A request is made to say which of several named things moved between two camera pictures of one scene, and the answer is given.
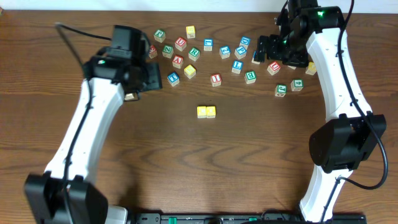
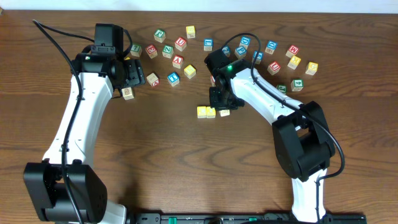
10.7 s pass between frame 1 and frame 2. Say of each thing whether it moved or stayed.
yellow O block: stayed
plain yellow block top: stayed
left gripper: moved
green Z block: stayed
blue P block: stayed
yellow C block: stayed
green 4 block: stayed
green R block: moved
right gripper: moved
